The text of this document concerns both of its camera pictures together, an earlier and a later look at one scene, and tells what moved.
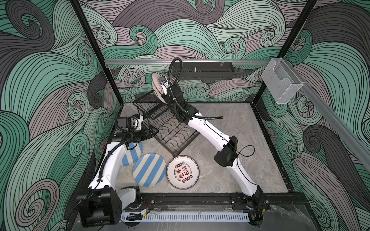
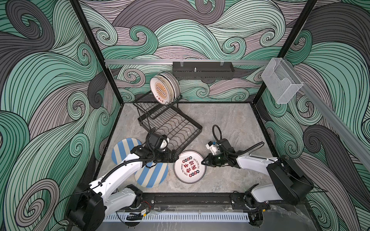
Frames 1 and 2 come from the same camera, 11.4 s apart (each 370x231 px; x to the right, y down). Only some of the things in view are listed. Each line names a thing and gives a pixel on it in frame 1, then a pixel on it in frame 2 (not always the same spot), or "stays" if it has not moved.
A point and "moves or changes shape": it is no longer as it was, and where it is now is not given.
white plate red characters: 182,172 moves or changes shape
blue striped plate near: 149,170 stays
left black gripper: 144,136 → 172,160
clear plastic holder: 281,81 stays
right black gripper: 168,99 → 209,156
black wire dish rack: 173,133 stays
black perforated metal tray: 206,70 stays
